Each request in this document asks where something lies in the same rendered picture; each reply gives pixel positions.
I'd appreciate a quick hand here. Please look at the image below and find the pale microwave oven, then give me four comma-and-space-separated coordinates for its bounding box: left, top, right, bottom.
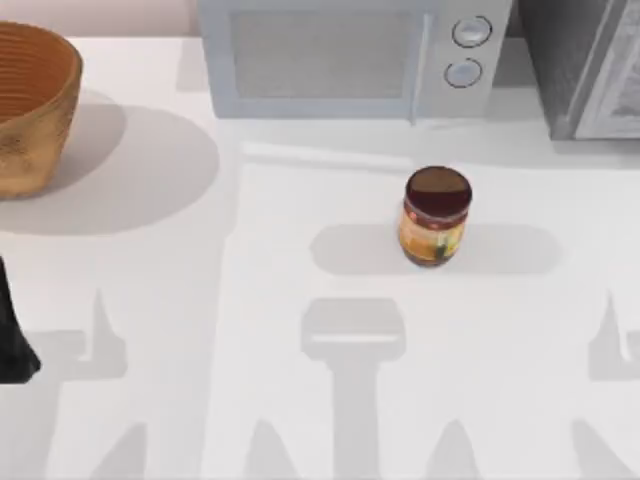
198, 0, 514, 126

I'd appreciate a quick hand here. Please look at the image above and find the brown wooden basket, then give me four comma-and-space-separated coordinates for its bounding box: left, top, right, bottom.
0, 21, 84, 201

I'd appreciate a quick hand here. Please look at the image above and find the dark lidded sauce jar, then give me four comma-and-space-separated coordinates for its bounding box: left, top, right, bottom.
398, 166, 474, 269

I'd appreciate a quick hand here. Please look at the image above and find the microwave door handle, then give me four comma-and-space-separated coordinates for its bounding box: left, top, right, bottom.
407, 12, 434, 127

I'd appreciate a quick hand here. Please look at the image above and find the microwave knob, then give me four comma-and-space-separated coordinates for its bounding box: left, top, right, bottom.
451, 15, 494, 49
443, 57, 485, 90

